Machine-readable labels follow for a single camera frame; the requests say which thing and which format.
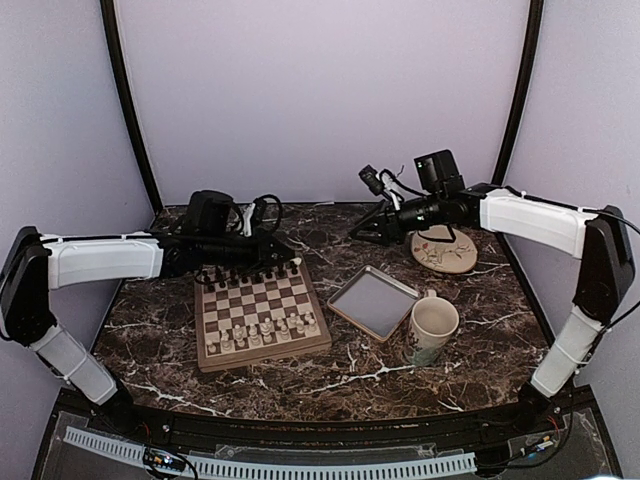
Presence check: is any ceramic mug shell print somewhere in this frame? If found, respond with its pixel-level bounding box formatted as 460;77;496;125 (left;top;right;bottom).
403;289;460;367

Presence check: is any metal tray wood rim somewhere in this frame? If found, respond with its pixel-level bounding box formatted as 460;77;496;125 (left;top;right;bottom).
327;265;421;342

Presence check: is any white chess piece tall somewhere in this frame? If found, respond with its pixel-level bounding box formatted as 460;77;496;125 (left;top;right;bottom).
260;317;274;344

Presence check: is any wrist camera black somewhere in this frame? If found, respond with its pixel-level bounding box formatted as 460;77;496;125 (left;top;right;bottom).
414;149;465;196
181;190;233;237

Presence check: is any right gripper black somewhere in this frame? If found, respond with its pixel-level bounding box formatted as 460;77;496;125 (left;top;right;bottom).
349;192;444;248

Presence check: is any dark chess piece far left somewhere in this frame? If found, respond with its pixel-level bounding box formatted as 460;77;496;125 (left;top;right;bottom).
202;273;215;292

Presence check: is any wooden chess board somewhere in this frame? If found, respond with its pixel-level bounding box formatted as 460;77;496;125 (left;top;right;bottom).
194;256;332;373

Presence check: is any white slotted cable duct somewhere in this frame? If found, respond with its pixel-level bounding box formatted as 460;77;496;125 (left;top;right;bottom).
63;427;477;479

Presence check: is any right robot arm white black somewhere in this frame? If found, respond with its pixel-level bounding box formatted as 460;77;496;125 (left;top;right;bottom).
350;163;639;434

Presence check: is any black frame post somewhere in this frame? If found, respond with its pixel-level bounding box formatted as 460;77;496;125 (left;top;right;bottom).
99;0;164;214
490;0;545;186

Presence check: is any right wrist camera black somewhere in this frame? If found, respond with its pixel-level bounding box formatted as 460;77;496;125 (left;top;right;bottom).
414;149;465;196

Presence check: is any beige decorated ceramic plate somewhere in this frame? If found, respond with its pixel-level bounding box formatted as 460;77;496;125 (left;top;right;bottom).
411;225;478;274

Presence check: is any black front rail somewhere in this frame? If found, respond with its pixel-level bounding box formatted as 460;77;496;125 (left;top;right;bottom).
49;384;596;451

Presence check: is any white bishop chess piece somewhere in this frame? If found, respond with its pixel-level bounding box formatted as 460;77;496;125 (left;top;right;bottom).
249;325;262;348

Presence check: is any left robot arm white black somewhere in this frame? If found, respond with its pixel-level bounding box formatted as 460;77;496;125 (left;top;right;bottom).
1;226;296;436

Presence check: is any right black frame post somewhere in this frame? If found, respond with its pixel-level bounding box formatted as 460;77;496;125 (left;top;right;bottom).
490;0;545;186

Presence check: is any left black frame post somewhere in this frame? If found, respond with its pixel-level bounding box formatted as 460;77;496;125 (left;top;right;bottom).
99;0;164;214

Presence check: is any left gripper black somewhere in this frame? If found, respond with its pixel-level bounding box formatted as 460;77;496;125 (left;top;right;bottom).
200;227;294;275

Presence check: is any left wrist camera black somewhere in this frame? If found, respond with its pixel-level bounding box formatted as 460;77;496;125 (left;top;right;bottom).
181;190;233;237

